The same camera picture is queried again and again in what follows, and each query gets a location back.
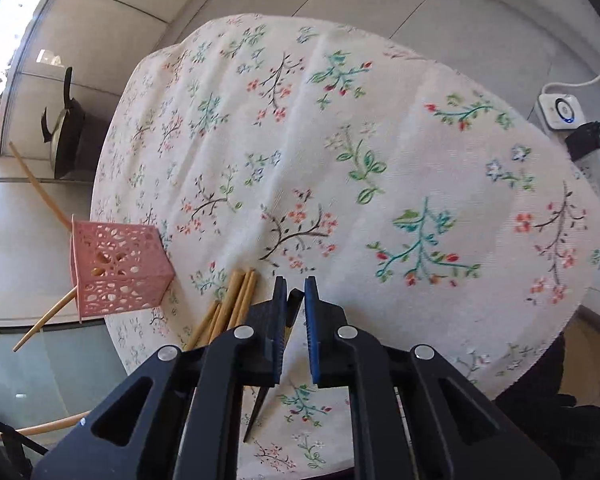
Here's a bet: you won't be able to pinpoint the black power adapter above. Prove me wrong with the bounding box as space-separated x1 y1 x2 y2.
565 121 600 161

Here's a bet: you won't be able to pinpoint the bunch of wooden chopsticks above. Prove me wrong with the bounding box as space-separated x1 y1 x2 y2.
182 266 258 352

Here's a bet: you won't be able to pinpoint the curved wooden rod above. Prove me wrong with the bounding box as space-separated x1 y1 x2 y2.
0 410 92 437

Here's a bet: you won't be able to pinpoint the pink perforated utensil holder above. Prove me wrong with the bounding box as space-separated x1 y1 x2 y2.
69 215 176 323

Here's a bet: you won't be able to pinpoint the glass wok lid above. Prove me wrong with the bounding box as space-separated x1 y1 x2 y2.
41 107 68 178

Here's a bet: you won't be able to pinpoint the long wooden chopstick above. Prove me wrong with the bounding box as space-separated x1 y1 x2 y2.
12 290 78 353
9 141 76 233

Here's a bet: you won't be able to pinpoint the black wok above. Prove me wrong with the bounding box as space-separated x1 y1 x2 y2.
52 66 87 180

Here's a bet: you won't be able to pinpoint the brown wok stand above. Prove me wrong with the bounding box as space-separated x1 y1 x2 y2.
77 110 110 178

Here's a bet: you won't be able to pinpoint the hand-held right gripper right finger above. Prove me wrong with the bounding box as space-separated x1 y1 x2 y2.
304 276 563 480

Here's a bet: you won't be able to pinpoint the white kitchen cabinets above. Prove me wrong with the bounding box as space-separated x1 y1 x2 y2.
0 0 231 181

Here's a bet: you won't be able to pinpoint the dark-tipped chopstick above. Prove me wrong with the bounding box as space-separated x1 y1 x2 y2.
243 322 293 443

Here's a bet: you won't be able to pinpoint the person's dark clothing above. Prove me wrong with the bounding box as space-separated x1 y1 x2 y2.
495 335 600 480

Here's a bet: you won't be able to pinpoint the white round-button plug adapter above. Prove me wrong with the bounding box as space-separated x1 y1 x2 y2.
537 92 577 135

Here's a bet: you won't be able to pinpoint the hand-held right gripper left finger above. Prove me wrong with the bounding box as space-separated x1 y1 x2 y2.
30 276 301 480

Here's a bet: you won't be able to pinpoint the floral tablecloth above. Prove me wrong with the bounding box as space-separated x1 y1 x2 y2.
89 14 600 480

